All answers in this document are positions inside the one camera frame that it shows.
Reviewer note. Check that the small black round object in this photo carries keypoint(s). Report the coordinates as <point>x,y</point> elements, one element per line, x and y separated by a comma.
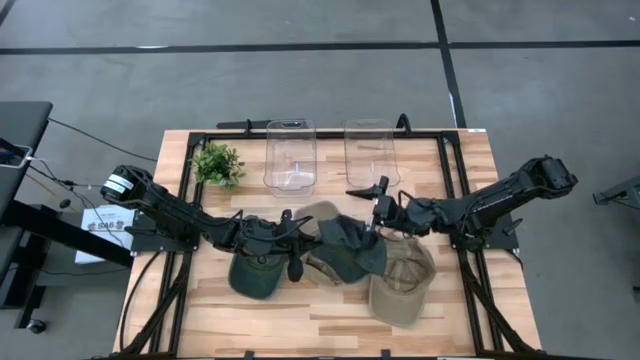
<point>65,203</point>

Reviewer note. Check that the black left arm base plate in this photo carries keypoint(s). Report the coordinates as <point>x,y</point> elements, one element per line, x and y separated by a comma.
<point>150,242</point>

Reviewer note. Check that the black stand foot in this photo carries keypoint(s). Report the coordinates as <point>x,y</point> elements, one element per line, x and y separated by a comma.
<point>620,192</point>

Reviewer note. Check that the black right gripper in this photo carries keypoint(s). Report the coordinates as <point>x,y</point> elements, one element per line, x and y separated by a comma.
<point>387,210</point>

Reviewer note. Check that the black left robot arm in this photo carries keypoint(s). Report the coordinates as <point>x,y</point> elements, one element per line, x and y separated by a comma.
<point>165,207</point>

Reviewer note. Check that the clear plastic bin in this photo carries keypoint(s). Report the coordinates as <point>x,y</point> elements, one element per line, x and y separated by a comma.
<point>372,160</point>
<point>290,165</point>

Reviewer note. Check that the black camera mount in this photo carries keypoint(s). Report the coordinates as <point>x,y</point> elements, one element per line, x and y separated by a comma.
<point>403,124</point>

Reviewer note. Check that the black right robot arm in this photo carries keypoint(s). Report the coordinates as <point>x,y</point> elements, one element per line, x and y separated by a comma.
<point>500,205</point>

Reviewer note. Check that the black desk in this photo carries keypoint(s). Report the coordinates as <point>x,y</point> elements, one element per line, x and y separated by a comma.
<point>20,125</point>

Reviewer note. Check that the black caster wheel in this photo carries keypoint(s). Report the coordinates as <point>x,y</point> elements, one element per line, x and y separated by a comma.
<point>36,326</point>

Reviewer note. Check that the beige baseball cap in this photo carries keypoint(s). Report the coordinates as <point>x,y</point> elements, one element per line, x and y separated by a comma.
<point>400,295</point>
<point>320,209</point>

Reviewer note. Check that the white printed paper sheet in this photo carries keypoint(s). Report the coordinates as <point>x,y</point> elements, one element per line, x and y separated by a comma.
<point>100,235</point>

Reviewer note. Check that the dark green baseball cap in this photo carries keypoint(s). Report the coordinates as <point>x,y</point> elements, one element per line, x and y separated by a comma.
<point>350,250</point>
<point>255,277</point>

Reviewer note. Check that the small green potted plant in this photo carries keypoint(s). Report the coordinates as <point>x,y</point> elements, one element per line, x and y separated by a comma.
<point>217,165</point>

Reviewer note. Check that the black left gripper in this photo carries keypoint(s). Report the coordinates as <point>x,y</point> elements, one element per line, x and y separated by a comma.
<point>267,237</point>

